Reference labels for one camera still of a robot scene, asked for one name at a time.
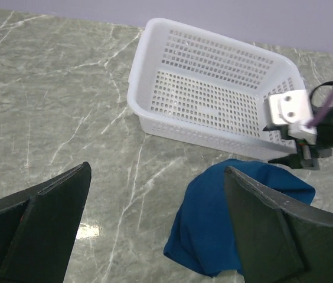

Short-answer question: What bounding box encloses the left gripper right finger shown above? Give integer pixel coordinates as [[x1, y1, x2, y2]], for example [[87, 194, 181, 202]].
[[224, 167, 333, 282]]

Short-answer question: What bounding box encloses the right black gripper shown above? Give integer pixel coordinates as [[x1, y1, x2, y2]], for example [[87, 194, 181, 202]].
[[263, 107, 333, 170]]

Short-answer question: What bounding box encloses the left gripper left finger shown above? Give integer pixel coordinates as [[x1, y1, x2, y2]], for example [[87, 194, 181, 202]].
[[0, 162, 92, 282]]

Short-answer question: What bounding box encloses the blue t-shirt with print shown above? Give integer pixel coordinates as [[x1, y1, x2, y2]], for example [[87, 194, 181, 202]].
[[163, 159, 316, 278]]

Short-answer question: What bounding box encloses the white perforated plastic basket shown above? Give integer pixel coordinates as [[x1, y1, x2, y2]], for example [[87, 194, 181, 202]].
[[127, 18, 305, 160]]

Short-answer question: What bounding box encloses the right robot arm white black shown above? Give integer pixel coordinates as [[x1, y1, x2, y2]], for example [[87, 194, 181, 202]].
[[264, 81, 333, 170]]

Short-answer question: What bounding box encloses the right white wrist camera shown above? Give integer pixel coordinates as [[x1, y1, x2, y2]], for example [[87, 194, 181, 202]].
[[264, 90, 317, 145]]

